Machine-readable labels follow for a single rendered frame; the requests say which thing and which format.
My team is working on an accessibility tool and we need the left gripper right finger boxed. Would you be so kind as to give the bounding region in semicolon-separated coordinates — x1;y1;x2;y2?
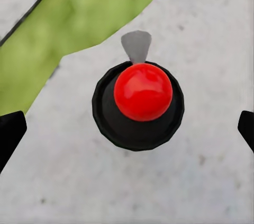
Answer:
238;110;254;152

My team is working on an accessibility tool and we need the pesticide atomizer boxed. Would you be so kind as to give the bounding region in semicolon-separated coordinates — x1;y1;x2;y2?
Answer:
92;31;185;151

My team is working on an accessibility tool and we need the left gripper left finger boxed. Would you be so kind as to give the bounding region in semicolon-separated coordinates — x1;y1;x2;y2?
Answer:
0;111;27;172

